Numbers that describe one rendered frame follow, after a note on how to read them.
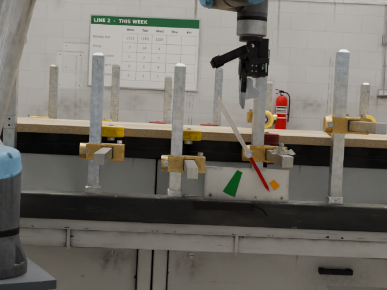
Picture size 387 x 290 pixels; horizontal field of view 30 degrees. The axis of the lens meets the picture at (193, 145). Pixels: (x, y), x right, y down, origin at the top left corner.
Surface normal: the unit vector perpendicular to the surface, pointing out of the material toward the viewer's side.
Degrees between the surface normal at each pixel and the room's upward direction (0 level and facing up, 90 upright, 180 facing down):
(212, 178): 90
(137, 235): 90
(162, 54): 90
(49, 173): 90
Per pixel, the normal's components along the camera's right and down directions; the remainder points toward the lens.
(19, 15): 0.72, 0.13
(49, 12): -0.03, 0.05
